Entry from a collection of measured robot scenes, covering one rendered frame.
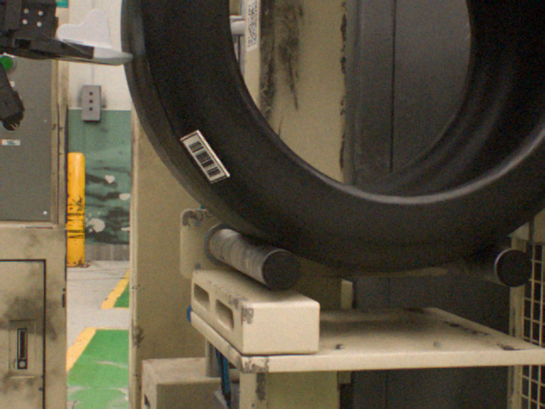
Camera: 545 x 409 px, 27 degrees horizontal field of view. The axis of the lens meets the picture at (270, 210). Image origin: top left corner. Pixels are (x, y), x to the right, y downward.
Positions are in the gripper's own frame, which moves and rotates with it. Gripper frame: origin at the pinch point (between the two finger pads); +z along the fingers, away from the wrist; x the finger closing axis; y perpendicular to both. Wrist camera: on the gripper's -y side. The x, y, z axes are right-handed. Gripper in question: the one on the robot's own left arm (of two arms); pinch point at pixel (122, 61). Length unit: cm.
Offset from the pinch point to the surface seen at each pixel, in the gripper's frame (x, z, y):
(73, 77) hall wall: 915, 38, 63
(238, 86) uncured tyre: -13.0, 11.5, -1.9
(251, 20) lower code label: 32.1, 21.0, 11.9
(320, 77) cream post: 25.2, 30.8, 4.4
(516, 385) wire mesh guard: 26, 69, -38
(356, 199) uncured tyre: -12.9, 26.4, -12.3
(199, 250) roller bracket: 22.8, 16.0, -22.4
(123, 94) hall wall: 907, 85, 54
